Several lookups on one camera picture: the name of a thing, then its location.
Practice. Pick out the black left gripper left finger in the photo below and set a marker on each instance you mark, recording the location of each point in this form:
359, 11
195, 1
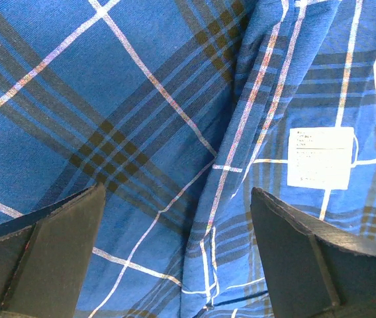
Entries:
44, 256

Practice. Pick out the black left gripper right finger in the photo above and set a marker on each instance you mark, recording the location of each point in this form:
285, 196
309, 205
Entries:
311, 268

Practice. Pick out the blue plaid long sleeve shirt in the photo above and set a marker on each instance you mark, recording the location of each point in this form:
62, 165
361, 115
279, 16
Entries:
180, 109

